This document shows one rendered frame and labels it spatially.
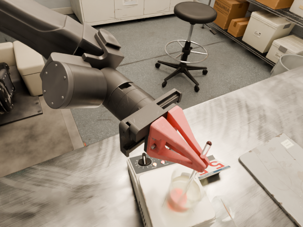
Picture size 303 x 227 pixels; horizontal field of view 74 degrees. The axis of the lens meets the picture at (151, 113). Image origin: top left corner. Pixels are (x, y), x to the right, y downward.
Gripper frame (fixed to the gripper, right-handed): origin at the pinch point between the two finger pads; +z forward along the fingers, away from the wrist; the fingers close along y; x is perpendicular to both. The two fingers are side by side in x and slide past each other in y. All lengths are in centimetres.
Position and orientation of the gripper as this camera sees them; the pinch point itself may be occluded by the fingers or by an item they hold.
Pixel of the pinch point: (200, 163)
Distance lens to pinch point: 25.6
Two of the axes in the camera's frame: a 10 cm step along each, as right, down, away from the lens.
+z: 6.9, 5.6, -4.5
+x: -0.8, 6.8, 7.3
